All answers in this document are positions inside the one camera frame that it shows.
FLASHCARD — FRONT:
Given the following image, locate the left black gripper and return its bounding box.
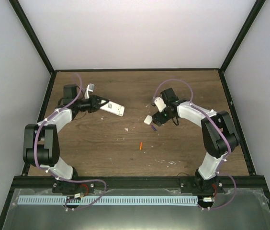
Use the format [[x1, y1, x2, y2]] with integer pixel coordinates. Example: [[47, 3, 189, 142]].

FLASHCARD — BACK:
[[74, 95, 109, 114]]

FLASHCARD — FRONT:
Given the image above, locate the light blue slotted cable duct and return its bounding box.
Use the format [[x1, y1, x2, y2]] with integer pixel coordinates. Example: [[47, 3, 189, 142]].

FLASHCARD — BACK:
[[16, 195, 198, 206]]

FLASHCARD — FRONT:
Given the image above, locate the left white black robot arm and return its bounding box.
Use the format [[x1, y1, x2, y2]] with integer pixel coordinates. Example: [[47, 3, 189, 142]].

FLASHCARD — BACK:
[[23, 84, 110, 194]]

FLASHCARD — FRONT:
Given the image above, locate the grey metal front plate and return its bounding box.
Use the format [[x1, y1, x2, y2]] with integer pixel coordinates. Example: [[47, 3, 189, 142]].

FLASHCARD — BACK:
[[3, 188, 270, 230]]

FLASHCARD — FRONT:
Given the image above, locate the black aluminium frame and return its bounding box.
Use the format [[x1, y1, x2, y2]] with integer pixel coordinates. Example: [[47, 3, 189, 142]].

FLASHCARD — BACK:
[[0, 0, 270, 230]]

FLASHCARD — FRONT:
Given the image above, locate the white battery cover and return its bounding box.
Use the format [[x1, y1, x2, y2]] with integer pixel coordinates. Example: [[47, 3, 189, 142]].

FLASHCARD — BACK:
[[144, 115, 153, 125]]

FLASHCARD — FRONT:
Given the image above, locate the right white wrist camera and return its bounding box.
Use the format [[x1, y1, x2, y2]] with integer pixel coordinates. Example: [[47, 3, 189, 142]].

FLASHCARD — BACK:
[[154, 97, 167, 113]]

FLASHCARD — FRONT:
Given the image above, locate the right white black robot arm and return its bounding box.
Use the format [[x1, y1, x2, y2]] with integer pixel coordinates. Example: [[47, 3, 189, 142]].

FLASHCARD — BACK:
[[149, 88, 240, 193]]

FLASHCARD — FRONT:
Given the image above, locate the orange AAA battery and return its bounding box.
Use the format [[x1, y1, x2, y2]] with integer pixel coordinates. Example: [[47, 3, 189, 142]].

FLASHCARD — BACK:
[[139, 142, 143, 150]]

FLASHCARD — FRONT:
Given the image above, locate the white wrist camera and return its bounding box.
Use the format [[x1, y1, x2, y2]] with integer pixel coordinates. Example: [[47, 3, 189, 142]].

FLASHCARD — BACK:
[[84, 83, 95, 99], [154, 97, 167, 113]]

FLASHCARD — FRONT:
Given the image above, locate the white remote control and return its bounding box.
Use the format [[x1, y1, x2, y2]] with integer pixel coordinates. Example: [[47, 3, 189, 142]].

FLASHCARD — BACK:
[[100, 101, 125, 116]]

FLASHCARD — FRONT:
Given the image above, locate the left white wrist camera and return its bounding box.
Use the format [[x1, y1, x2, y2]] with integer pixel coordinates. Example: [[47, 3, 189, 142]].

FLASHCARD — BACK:
[[84, 83, 95, 99]]

